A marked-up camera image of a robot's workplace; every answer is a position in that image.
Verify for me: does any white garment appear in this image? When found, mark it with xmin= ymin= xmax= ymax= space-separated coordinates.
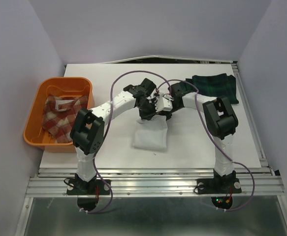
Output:
xmin=132 ymin=115 xmax=168 ymax=152

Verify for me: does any green plaid skirt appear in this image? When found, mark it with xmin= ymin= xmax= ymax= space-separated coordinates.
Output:
xmin=186 ymin=73 xmax=239 ymax=105

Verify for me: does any red plaid skirt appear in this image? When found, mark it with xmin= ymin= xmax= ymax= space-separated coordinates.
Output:
xmin=42 ymin=95 xmax=89 ymax=144

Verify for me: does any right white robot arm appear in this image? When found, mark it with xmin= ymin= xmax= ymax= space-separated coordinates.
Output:
xmin=159 ymin=81 xmax=238 ymax=192

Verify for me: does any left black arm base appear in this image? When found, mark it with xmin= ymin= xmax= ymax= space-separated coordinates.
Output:
xmin=64 ymin=178 xmax=113 ymax=214

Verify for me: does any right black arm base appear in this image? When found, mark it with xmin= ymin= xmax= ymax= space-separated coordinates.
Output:
xmin=193 ymin=177 xmax=242 ymax=211

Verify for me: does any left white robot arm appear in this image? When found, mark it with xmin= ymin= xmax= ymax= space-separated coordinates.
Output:
xmin=70 ymin=78 xmax=157 ymax=194

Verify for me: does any orange plastic bin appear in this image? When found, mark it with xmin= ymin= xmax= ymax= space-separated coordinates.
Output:
xmin=23 ymin=77 xmax=94 ymax=153

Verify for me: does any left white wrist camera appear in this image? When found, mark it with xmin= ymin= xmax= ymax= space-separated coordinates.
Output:
xmin=155 ymin=93 xmax=173 ymax=113

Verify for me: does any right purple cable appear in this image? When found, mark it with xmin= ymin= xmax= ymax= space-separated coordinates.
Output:
xmin=157 ymin=79 xmax=255 ymax=212

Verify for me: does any aluminium rail frame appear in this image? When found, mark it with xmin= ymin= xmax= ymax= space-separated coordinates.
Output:
xmin=16 ymin=61 xmax=287 ymax=236

